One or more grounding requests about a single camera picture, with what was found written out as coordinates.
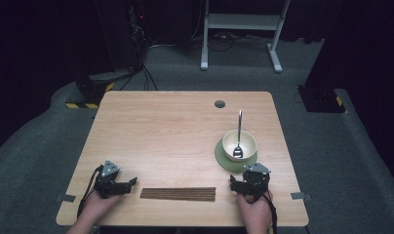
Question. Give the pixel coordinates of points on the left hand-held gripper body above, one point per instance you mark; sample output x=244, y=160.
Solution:
x=108, y=182

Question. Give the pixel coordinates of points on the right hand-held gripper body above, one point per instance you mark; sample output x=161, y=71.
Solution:
x=257, y=180

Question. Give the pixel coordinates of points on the cream ceramic bowl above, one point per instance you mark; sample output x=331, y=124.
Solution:
x=247, y=143

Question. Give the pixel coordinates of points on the row of brown chopsticks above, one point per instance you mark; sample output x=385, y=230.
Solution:
x=178, y=194

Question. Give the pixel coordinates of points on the person's left hand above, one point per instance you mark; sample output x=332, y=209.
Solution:
x=97, y=204

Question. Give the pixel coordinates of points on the person's right hand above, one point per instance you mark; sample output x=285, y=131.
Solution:
x=255, y=211

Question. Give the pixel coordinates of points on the green round plate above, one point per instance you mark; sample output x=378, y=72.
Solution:
x=222, y=162

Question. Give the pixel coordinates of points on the grey tape strip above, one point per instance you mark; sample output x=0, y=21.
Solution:
x=65, y=197
x=300, y=196

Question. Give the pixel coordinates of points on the metal spoon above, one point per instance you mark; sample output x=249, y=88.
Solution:
x=239, y=130

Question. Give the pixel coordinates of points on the grey table grommet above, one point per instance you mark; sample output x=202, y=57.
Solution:
x=219, y=104

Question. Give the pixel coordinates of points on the black stand base hazard tape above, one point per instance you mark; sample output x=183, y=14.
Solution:
x=91, y=89
x=322, y=100

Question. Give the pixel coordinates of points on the white metal stand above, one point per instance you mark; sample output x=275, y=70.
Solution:
x=240, y=22

